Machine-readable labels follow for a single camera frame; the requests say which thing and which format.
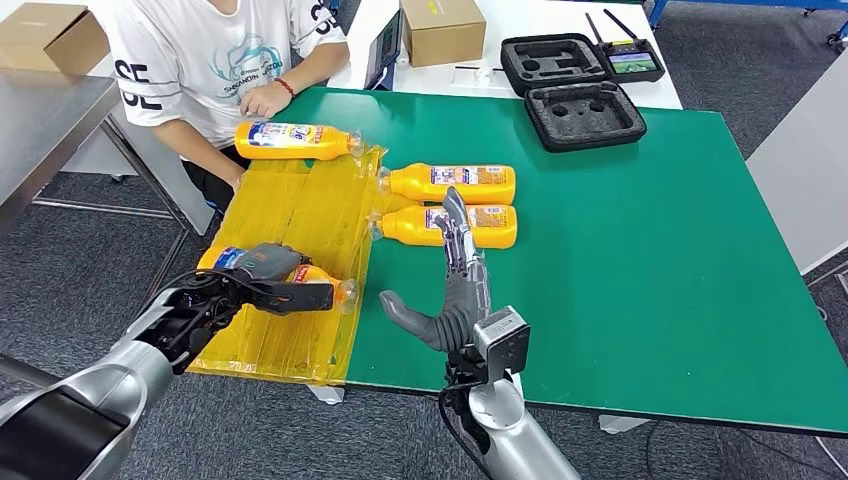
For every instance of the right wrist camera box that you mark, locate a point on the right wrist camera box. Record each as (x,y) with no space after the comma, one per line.
(500,338)

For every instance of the black pen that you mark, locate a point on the black pen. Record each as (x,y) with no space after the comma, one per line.
(470,68)

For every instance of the person's left forearm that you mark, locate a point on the person's left forearm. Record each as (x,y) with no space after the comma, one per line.
(318,66)

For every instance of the black remote controller with screen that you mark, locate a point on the black remote controller with screen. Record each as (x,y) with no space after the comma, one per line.
(632,64)

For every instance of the person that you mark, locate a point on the person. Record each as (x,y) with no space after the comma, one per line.
(185,60)

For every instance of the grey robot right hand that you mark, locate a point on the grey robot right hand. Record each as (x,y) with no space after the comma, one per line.
(464,298)

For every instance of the person's left hand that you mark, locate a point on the person's left hand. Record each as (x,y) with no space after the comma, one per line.
(265,102)

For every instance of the plain cardboard box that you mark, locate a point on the plain cardboard box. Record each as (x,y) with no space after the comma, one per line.
(46,36)

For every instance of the person's right forearm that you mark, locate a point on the person's right forearm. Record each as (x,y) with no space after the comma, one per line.
(192,146)

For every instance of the dark tablet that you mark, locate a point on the dark tablet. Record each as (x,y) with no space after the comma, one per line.
(381,56)

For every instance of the white table foot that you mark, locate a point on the white table foot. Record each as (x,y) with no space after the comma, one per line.
(623,424)
(328,395)

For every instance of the cardboard box with yellow label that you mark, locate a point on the cardboard box with yellow label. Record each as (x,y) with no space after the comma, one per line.
(440,33)

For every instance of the orange detergent bottle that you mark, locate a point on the orange detergent bottle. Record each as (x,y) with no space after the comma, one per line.
(331,146)
(404,228)
(206,258)
(411,189)

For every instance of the pale grey table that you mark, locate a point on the pale grey table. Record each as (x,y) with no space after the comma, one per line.
(802,172)

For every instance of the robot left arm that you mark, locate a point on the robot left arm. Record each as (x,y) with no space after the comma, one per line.
(86,411)

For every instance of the yellow plastic sheet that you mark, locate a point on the yellow plastic sheet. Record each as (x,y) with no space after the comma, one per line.
(298,212)

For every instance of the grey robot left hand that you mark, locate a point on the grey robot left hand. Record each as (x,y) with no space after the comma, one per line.
(268,262)

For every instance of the black foam-lined case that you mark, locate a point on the black foam-lined case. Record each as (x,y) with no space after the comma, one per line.
(583,119)

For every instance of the steel table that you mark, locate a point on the steel table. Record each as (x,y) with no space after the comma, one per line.
(46,119)

